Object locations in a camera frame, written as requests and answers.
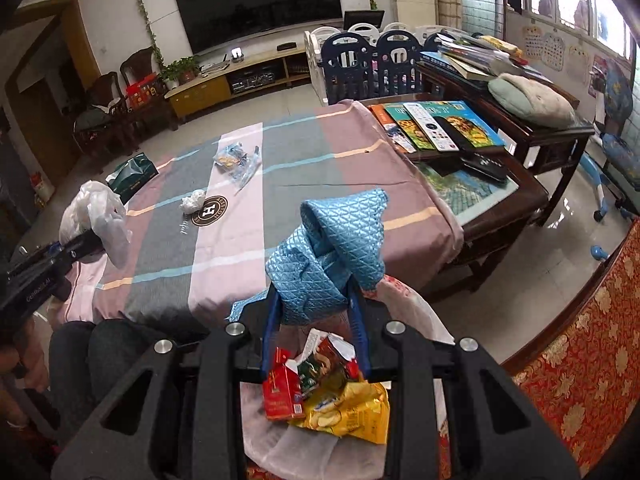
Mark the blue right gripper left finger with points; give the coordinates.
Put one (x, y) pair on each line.
(271, 328)

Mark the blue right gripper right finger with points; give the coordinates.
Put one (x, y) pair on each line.
(358, 326)

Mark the blue quilted foil bag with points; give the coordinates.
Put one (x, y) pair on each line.
(339, 239)

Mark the red cigarette box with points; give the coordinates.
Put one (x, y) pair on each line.
(281, 392)

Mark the yellow snack bag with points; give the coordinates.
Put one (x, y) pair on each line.
(360, 410)

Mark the white plastic bag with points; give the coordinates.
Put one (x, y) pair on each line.
(99, 209)

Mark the white tissue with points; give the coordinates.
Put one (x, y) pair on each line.
(193, 203)

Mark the clear blue plastic wrapper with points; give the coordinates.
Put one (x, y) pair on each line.
(236, 165)

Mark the green snack packet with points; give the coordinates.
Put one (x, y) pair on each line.
(327, 359)

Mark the person's left hand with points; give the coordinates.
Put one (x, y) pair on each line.
(26, 354)

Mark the person's dark jeans leg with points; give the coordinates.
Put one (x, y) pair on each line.
(87, 360)

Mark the plaid checked tablecloth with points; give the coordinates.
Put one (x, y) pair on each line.
(187, 271)

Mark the white bin liner bag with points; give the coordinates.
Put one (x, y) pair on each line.
(276, 450)

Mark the green tissue box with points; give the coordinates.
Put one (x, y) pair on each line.
(131, 176)

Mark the dark wooden armchair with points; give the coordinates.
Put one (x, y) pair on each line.
(104, 119)
(133, 69)

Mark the orange picture book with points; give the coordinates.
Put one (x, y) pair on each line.
(394, 132)

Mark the black remote control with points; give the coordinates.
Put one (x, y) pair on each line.
(484, 167)

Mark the green picture book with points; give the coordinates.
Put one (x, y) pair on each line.
(408, 127)

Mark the dark wooden side table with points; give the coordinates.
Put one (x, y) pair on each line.
(542, 164)

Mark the blue picture book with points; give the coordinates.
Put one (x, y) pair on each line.
(467, 122)

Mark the red gift box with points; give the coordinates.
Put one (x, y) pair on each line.
(143, 92)

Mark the red gold patterned cushion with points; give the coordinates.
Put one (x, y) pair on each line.
(582, 371)

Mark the wooden tv cabinet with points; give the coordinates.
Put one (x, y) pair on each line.
(257, 73)

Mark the navy blue playpen fence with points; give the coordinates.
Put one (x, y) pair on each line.
(355, 70)

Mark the potted green plant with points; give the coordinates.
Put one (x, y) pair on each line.
(182, 70)

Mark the white playpen fence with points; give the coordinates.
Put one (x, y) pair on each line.
(314, 41)

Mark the grey green cushion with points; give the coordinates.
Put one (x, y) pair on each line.
(532, 101)

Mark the stack of books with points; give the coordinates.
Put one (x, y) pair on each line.
(474, 59)

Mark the black laptop monitor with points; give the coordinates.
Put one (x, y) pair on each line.
(357, 17)

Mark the blue child scooter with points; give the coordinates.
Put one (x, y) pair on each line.
(600, 182)

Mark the large black television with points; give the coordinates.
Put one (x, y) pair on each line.
(257, 0)

